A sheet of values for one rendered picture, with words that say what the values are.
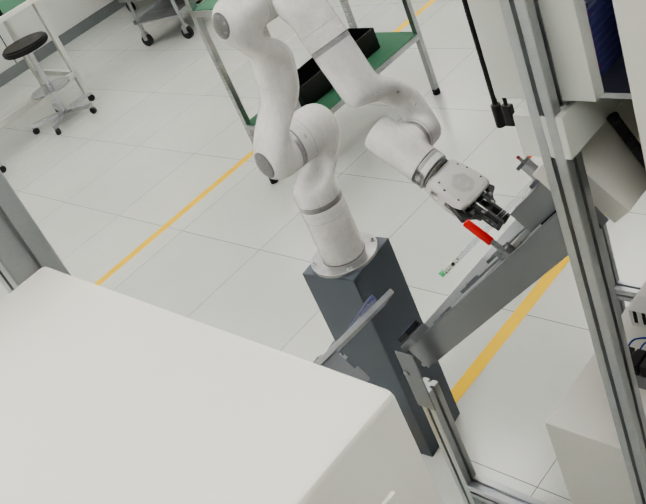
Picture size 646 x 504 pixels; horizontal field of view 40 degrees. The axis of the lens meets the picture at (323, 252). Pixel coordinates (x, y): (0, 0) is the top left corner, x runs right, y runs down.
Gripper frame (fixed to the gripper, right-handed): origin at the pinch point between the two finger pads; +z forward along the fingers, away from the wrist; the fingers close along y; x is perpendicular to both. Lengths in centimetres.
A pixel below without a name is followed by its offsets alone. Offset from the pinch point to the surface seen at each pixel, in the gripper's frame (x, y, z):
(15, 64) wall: 473, 198, -489
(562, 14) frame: -69, -23, 0
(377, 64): 163, 163, -117
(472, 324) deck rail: 5.4, -20.6, 9.8
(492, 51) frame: -57, -23, -7
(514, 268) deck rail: -17.5, -20.7, 11.0
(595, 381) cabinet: 16.3, -6.7, 35.4
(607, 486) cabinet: 24, -20, 49
